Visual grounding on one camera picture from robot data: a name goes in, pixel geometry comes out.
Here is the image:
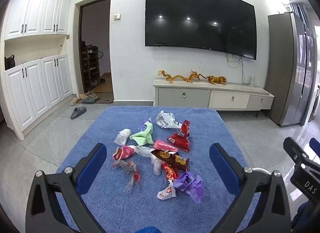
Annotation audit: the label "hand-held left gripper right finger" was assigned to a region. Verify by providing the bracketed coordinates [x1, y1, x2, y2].
[209, 143, 292, 233]

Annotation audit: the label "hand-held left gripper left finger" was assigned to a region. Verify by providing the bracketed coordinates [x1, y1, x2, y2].
[25, 143, 108, 233]

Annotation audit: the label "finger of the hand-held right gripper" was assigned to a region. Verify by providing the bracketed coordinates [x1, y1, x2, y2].
[283, 137, 310, 165]
[309, 138, 320, 154]

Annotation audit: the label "red and white wrapper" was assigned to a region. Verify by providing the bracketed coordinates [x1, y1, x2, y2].
[112, 145, 135, 161]

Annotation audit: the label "clear wrapper with red spot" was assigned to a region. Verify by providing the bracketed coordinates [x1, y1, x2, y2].
[112, 160, 141, 191]

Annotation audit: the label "purple wrapper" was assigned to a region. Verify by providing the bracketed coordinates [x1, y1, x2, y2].
[174, 172, 205, 203]

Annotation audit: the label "brown snack packet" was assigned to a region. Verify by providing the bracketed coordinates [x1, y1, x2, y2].
[150, 149, 190, 172]

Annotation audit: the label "red candy wrapper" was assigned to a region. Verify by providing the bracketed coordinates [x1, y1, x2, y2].
[161, 162, 180, 181]

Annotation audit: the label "clear plastic bag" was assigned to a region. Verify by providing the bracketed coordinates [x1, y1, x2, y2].
[135, 145, 153, 158]

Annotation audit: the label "small white red packet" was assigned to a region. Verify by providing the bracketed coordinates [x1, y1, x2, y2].
[157, 180, 177, 200]

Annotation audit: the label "pink wrapper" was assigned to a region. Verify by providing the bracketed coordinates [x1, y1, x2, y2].
[153, 140, 178, 151]

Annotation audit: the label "clear plastic wrapper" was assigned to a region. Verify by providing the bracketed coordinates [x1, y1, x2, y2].
[151, 157, 162, 175]

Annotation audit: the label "person's right forearm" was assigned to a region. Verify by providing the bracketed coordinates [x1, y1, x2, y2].
[291, 199, 320, 230]

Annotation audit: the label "white crumpled tissue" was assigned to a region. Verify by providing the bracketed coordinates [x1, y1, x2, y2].
[114, 128, 132, 146]

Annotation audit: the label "red snack bag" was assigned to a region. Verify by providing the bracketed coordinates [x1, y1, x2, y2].
[167, 120, 191, 152]

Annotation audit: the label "blue fluffy mat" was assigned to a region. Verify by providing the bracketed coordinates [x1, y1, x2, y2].
[55, 105, 262, 233]

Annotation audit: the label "green wipe packet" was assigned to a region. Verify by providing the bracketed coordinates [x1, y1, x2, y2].
[129, 120, 154, 146]

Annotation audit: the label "dark doormat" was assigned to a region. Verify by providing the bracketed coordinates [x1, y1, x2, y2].
[94, 91, 114, 104]

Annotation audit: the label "pile of shoes at door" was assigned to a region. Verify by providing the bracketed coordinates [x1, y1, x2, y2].
[79, 92, 99, 100]

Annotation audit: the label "white printed plastic bag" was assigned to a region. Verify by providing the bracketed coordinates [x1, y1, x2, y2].
[155, 110, 182, 129]

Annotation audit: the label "grey refrigerator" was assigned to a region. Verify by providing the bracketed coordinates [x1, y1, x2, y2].
[265, 3, 317, 127]

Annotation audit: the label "grey white television cabinet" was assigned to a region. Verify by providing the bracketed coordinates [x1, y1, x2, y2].
[153, 77, 275, 118]

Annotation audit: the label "golden tiger figurine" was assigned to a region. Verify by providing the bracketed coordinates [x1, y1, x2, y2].
[207, 75, 228, 85]

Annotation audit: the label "golden dragon figurine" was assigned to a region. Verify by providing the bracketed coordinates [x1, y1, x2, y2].
[157, 70, 187, 83]
[185, 69, 208, 83]

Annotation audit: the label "dark shoe rack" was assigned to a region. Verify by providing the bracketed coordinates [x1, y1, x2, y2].
[81, 45, 101, 87]

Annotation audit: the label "black bag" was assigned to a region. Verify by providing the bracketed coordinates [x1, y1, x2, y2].
[4, 55, 15, 70]

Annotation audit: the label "white wall cupboards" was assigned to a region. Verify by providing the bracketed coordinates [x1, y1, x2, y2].
[4, 54, 73, 141]

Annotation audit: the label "black wall television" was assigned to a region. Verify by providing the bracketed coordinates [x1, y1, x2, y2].
[145, 0, 257, 60]

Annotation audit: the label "white wall cabinet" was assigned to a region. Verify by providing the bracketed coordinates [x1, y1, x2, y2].
[4, 0, 72, 40]

